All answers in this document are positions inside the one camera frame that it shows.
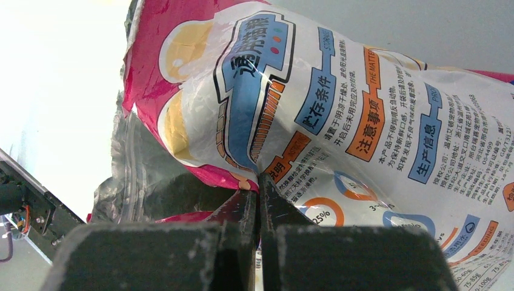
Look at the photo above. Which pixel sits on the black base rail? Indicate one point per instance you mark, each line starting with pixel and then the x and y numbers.
pixel 37 214

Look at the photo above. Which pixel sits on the colourful cat food bag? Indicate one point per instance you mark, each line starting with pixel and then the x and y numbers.
pixel 218 92

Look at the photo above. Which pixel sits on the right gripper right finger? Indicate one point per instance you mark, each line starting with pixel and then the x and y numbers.
pixel 297 254

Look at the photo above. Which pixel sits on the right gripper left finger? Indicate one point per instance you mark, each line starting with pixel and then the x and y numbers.
pixel 215 254

